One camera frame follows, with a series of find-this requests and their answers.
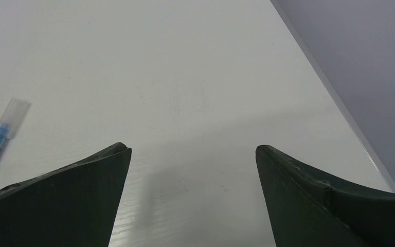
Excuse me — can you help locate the clear pen cap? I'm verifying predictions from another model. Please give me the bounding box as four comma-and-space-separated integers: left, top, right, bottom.
0, 98, 31, 139

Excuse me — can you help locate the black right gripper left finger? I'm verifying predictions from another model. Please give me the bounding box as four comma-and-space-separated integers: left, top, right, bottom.
0, 143, 132, 246

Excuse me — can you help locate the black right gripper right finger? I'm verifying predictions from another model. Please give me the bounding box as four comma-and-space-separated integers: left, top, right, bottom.
256, 145, 395, 246

